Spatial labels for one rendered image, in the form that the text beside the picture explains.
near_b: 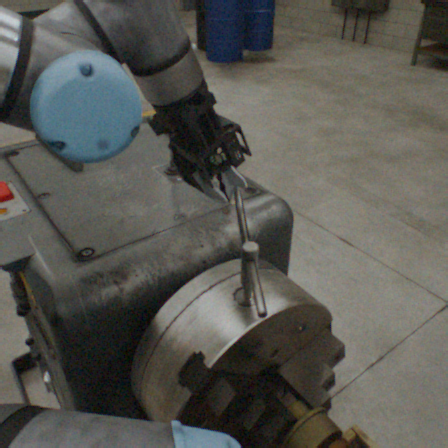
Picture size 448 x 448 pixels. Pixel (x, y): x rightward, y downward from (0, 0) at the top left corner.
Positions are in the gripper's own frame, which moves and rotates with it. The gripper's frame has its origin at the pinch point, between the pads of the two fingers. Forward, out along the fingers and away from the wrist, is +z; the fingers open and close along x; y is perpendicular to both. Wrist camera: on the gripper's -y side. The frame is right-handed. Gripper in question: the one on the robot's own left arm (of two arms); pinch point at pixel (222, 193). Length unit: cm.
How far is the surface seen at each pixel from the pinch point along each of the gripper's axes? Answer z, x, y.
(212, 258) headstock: 7.7, -7.3, 2.0
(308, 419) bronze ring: 15.5, -13.3, 27.0
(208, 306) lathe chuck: 3.6, -13.4, 11.4
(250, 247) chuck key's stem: -2.8, -4.9, 13.8
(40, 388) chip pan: 58, -61, -48
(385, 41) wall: 377, 536, -420
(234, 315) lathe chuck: 3.9, -11.7, 15.2
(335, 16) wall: 353, 544, -534
